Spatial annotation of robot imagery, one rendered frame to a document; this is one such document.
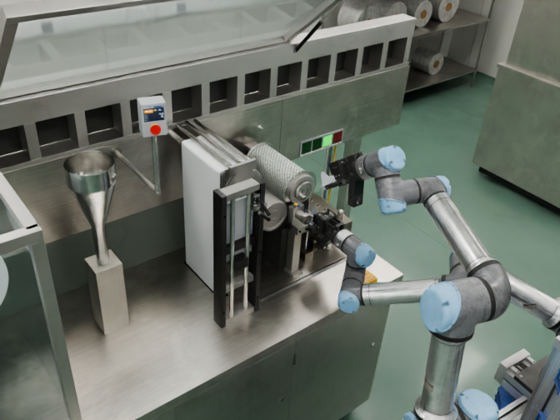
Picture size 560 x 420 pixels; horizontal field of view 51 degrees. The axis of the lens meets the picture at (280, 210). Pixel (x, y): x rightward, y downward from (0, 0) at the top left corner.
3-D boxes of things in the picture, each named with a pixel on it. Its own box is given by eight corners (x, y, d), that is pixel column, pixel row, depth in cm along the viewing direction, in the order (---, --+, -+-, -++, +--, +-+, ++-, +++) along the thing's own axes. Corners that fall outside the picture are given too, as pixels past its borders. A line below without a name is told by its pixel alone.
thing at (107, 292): (101, 342, 195) (77, 198, 163) (83, 317, 204) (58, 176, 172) (139, 325, 203) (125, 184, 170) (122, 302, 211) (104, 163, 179)
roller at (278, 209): (260, 235, 213) (262, 207, 206) (221, 202, 229) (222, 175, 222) (287, 224, 219) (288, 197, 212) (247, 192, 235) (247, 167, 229)
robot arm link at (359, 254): (359, 273, 206) (363, 254, 201) (338, 257, 213) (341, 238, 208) (376, 265, 210) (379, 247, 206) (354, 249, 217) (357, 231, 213)
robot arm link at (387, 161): (390, 173, 166) (384, 143, 167) (365, 181, 175) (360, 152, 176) (410, 172, 170) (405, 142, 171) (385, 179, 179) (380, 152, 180)
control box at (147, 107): (143, 140, 163) (141, 107, 158) (139, 130, 168) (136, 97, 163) (169, 137, 166) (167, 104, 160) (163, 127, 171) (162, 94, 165)
